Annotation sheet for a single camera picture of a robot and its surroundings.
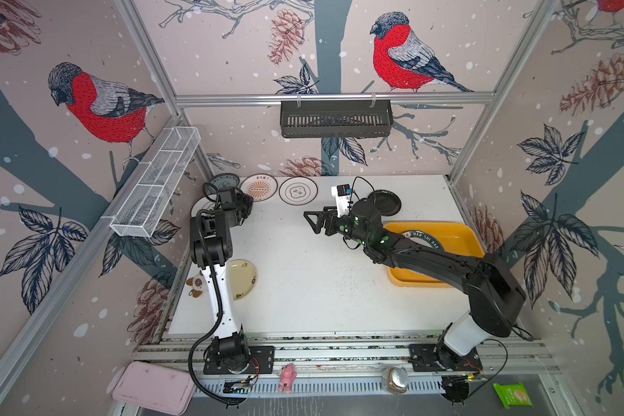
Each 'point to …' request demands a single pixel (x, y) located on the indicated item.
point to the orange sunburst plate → (260, 186)
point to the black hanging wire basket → (337, 118)
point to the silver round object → (395, 379)
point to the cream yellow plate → (243, 276)
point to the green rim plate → (423, 237)
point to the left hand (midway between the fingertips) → (253, 194)
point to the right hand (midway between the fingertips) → (311, 214)
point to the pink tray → (155, 387)
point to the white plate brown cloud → (298, 191)
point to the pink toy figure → (286, 378)
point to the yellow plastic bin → (456, 237)
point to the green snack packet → (514, 394)
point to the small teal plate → (225, 180)
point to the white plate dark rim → (202, 203)
